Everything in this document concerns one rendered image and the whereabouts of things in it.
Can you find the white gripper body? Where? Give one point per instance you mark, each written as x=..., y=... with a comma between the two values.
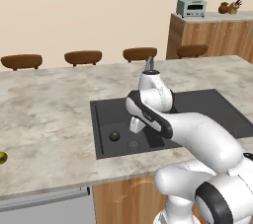
x=136, y=125

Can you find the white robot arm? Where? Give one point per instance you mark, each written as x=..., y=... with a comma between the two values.
x=204, y=135

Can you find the dark green squash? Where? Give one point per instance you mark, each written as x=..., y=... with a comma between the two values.
x=114, y=136

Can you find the dark grey sink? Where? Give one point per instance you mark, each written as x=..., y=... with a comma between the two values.
x=108, y=116

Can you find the wooden cupboard door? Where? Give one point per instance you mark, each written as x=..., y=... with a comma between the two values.
x=128, y=201

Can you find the brown wooden stool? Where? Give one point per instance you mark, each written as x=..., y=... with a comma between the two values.
x=21, y=61
x=83, y=57
x=140, y=53
x=192, y=50

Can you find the wooden cupboard run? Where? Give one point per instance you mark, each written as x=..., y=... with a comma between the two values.
x=214, y=37

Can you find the grey dishwasher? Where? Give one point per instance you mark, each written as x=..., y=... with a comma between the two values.
x=42, y=206

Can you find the pale green toaster oven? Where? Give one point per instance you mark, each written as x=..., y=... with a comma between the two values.
x=191, y=7

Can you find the yellow-green round fruit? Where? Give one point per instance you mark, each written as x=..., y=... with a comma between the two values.
x=2, y=158

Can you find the orange round fruit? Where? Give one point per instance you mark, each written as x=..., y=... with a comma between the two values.
x=223, y=8

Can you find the wooden knife block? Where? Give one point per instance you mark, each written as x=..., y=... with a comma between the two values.
x=234, y=7

